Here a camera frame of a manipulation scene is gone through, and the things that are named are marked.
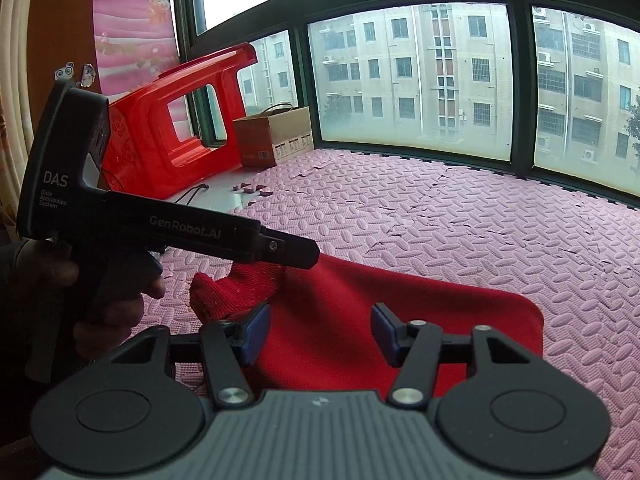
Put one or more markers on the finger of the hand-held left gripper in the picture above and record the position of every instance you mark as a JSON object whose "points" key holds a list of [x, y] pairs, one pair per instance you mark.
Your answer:
{"points": [[290, 252]]}

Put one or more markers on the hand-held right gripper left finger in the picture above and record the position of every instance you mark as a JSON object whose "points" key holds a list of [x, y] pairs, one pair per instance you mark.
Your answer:
{"points": [[255, 334]]}

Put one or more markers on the beige pleated curtain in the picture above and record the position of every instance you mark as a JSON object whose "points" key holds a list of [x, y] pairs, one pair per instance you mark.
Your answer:
{"points": [[15, 110]]}

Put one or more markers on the brown wooden board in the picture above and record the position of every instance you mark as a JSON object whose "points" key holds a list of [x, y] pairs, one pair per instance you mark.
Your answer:
{"points": [[60, 20]]}

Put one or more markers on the loose pink foam pieces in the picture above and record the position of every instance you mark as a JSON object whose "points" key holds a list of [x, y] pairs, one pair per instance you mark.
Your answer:
{"points": [[252, 190]]}

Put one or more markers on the dark green window frame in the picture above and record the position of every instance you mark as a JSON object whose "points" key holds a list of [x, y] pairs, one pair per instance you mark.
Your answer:
{"points": [[300, 110]]}

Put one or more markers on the brown cardboard box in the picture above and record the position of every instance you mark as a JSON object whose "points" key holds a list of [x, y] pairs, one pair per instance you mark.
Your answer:
{"points": [[270, 140]]}

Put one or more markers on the pink cartoon print curtain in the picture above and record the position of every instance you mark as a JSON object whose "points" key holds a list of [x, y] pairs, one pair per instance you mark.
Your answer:
{"points": [[132, 15]]}

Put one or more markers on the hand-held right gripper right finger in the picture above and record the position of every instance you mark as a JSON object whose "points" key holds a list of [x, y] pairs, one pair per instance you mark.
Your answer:
{"points": [[384, 334]]}

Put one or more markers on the red knit garment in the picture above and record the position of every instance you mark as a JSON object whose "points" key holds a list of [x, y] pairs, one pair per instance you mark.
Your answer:
{"points": [[330, 320]]}

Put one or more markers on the small cartoon sticker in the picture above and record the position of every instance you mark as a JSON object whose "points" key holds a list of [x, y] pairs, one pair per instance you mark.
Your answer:
{"points": [[88, 75], [65, 73]]}

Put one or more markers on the beige apartment building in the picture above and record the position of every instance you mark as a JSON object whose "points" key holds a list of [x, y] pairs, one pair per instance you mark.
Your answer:
{"points": [[425, 70]]}

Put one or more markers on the person's left hand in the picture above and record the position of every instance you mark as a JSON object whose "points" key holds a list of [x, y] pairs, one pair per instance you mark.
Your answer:
{"points": [[115, 321]]}

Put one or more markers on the red plastic stool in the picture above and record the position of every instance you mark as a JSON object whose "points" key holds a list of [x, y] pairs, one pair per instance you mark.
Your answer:
{"points": [[145, 150]]}

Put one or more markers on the pink foam floor mat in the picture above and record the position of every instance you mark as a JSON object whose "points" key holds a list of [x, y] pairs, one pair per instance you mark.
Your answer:
{"points": [[450, 230]]}

